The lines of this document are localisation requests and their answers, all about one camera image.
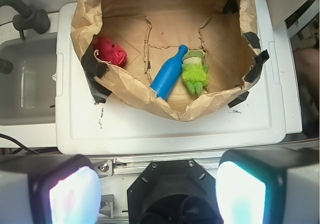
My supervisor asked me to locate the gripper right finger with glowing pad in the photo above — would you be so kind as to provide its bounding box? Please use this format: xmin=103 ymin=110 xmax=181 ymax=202
xmin=215 ymin=148 xmax=320 ymax=224

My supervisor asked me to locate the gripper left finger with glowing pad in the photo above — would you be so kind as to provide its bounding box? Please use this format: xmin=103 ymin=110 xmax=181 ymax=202
xmin=0 ymin=154 xmax=102 ymax=224

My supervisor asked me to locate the green plush frog toy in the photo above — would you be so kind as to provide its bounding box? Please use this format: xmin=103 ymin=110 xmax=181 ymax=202
xmin=181 ymin=50 xmax=209 ymax=95

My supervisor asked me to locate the white plastic lid tray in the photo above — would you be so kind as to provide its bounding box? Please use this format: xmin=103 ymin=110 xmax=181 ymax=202
xmin=55 ymin=0 xmax=286 ymax=155

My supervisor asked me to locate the grey toy sink basin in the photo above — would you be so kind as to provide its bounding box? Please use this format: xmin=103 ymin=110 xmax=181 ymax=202
xmin=0 ymin=33 xmax=57 ymax=126

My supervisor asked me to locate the red crumpled paper ball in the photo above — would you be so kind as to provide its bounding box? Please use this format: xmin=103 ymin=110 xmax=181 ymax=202
xmin=92 ymin=37 xmax=127 ymax=67

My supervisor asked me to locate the blue plastic bottle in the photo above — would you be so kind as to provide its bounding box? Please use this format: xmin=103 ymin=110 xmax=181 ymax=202
xmin=150 ymin=44 xmax=189 ymax=100

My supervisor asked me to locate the dark grey toy faucet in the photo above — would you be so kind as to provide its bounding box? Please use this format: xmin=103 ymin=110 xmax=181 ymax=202
xmin=0 ymin=0 xmax=51 ymax=40

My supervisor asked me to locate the brown paper bag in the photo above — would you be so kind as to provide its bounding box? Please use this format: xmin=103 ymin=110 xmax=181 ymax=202
xmin=71 ymin=0 xmax=269 ymax=122

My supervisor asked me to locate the metal corner bracket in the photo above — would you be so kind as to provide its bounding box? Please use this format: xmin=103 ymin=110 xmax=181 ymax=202
xmin=99 ymin=194 xmax=115 ymax=219

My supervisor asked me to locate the aluminium extrusion rail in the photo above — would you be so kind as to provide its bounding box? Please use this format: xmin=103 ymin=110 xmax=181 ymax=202
xmin=89 ymin=157 xmax=220 ymax=177

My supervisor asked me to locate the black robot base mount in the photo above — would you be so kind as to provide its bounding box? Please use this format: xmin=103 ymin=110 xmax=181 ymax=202
xmin=127 ymin=159 xmax=224 ymax=224

